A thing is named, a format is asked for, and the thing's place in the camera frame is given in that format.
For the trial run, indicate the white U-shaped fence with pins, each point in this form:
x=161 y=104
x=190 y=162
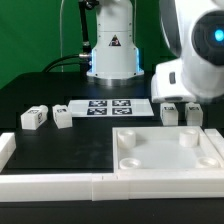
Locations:
x=111 y=186

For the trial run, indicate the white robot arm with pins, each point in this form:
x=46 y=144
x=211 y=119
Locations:
x=193 y=31

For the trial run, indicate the white sheet with markers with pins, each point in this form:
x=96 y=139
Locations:
x=110 y=108

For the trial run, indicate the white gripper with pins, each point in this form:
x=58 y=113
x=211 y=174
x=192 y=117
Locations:
x=167 y=86

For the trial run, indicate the white square table top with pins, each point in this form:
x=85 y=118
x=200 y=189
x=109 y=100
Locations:
x=163 y=148

